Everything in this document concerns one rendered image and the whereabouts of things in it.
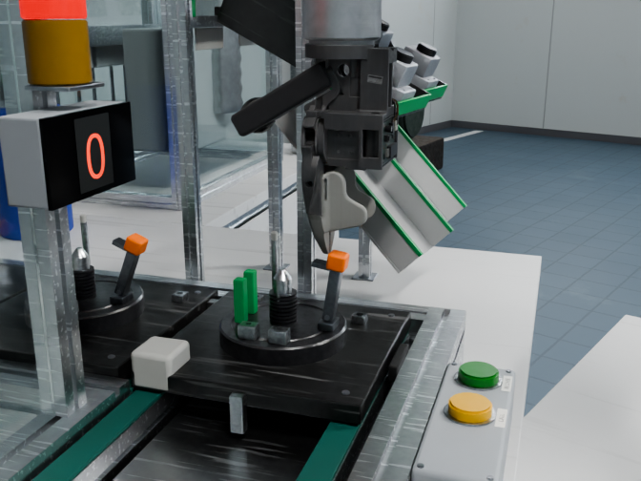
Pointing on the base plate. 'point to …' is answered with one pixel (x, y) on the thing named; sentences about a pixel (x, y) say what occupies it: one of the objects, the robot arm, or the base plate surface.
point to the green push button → (478, 374)
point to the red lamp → (52, 9)
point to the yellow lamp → (56, 52)
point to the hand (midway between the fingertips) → (320, 240)
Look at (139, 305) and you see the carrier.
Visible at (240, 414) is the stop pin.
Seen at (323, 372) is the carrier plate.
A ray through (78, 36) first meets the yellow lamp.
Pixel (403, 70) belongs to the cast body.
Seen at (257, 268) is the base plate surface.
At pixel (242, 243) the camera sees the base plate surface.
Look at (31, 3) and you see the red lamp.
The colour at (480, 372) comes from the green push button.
